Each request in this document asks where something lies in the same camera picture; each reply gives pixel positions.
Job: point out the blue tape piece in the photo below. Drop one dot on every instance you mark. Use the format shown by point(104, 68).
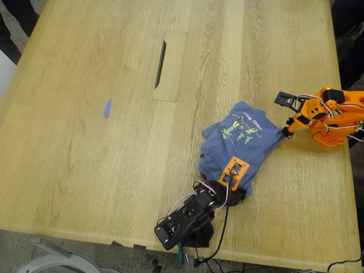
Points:
point(107, 109)

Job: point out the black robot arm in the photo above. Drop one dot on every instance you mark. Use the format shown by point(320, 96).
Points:
point(185, 216)

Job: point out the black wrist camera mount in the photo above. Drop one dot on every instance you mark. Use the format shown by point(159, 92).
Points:
point(284, 99)

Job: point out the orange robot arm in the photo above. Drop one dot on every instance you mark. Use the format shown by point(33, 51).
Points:
point(349, 98)

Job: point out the green clamp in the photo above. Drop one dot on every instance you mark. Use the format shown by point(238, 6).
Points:
point(180, 253)

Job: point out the grey white round bin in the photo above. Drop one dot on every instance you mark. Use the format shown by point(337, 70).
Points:
point(71, 259)

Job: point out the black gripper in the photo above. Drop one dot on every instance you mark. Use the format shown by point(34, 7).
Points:
point(235, 197)

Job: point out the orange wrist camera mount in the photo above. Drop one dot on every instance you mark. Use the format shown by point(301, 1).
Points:
point(234, 169)

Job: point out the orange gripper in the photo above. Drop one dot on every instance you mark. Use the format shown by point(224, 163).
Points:
point(293, 127)

